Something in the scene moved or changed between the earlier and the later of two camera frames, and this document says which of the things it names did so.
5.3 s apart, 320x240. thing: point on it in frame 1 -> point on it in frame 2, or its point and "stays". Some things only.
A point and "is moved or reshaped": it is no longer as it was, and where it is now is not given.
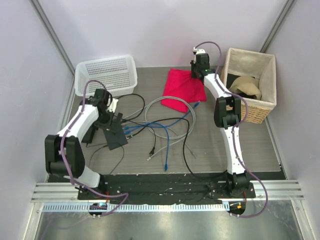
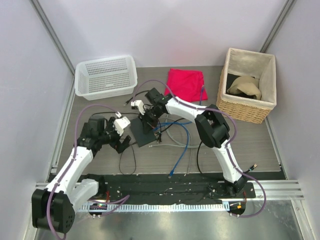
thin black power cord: [102, 146] -> [135, 161]
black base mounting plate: [166, 189] stays
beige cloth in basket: [246, 85] stays
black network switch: [114, 140] is moved or reshaped
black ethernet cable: [183, 154] -> [197, 157]
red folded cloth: [180, 82] stays
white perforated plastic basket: [118, 74] stays
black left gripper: [105, 125] -> [115, 144]
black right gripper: [193, 76] -> [147, 122]
